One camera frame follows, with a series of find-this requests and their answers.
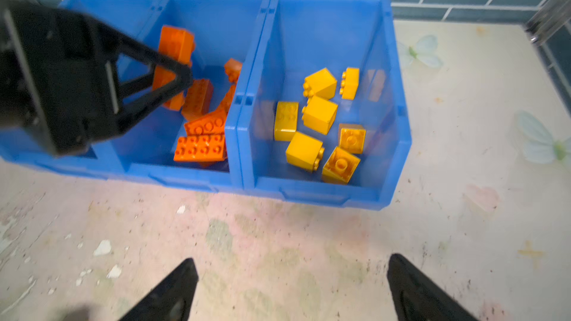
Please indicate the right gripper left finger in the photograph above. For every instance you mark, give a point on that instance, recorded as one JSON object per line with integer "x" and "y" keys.
{"x": 171, "y": 299}

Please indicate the orange lego brick bottom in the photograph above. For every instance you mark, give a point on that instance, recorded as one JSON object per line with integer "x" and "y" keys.
{"x": 198, "y": 99}

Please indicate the blue three-compartment bin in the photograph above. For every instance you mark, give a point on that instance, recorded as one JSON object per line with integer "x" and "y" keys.
{"x": 279, "y": 43}

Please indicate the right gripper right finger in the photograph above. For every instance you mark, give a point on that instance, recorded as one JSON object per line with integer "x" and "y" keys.
{"x": 416, "y": 297}

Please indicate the orange lego brick extra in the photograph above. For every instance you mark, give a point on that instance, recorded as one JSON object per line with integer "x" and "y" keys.
{"x": 233, "y": 70}

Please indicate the yellow lego brick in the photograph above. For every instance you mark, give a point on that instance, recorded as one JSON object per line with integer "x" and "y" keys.
{"x": 286, "y": 117}
{"x": 320, "y": 84}
{"x": 305, "y": 152}
{"x": 349, "y": 83}
{"x": 319, "y": 114}
{"x": 352, "y": 137}

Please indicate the yellow lego brick extra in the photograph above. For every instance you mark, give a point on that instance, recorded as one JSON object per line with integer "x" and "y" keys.
{"x": 340, "y": 167}

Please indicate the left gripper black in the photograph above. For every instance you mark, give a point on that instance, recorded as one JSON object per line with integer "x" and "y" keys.
{"x": 59, "y": 76}

